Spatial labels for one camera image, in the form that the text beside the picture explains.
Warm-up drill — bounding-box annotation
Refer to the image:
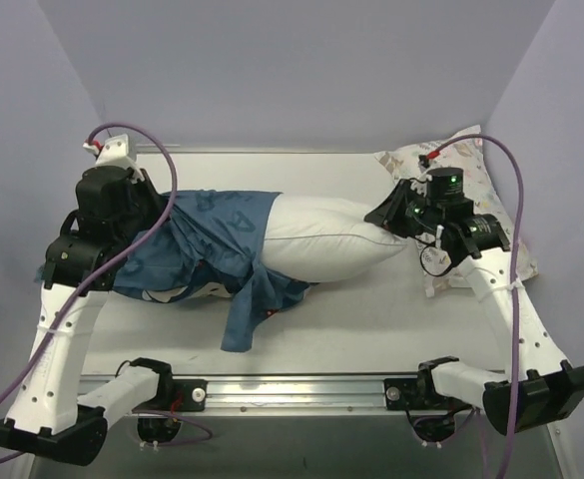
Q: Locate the white pillow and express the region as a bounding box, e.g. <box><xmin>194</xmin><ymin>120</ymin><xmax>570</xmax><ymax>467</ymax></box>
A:
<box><xmin>139</xmin><ymin>195</ymin><xmax>408</xmax><ymax>304</ymax></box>

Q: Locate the blue cartoon mouse pillowcase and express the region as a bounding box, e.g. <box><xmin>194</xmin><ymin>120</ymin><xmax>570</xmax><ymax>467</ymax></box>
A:
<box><xmin>31</xmin><ymin>189</ymin><xmax>317</xmax><ymax>353</ymax></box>

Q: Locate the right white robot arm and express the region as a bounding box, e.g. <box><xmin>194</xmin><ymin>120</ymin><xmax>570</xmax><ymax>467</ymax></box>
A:
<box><xmin>364</xmin><ymin>168</ymin><xmax>584</xmax><ymax>434</ymax></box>

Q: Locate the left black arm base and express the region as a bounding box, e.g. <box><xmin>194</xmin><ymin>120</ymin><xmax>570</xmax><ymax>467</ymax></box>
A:
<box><xmin>147</xmin><ymin>378</ymin><xmax>208</xmax><ymax>413</ymax></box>

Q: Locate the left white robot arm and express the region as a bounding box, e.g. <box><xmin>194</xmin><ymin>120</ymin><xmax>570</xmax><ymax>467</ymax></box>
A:
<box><xmin>0</xmin><ymin>166</ymin><xmax>174</xmax><ymax>466</ymax></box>

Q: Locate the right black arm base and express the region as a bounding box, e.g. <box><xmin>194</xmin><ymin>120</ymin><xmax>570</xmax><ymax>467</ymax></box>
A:
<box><xmin>383</xmin><ymin>375</ymin><xmax>448</xmax><ymax>413</ymax></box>

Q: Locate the floral deer print pillow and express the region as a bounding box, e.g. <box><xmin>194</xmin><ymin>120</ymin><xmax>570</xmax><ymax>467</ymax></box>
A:
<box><xmin>373</xmin><ymin>125</ymin><xmax>541</xmax><ymax>299</ymax></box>

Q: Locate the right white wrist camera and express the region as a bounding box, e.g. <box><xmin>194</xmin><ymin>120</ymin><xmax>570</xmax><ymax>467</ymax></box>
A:
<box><xmin>416</xmin><ymin>149</ymin><xmax>441</xmax><ymax>184</ymax></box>

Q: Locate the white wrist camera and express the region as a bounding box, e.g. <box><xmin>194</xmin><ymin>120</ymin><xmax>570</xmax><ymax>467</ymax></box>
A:
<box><xmin>83</xmin><ymin>134</ymin><xmax>137</xmax><ymax>170</ymax></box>
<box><xmin>416</xmin><ymin>149</ymin><xmax>441</xmax><ymax>184</ymax></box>

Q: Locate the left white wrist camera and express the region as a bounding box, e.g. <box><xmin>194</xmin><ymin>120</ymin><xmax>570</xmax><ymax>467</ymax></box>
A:
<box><xmin>83</xmin><ymin>134</ymin><xmax>137</xmax><ymax>170</ymax></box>

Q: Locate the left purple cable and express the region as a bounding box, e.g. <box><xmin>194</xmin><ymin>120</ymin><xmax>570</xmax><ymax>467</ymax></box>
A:
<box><xmin>0</xmin><ymin>123</ymin><xmax>216</xmax><ymax>468</ymax></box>

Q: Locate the aluminium mounting rail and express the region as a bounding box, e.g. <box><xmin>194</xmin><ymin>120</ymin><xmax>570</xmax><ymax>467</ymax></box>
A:
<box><xmin>79</xmin><ymin>373</ymin><xmax>492</xmax><ymax>415</ymax></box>

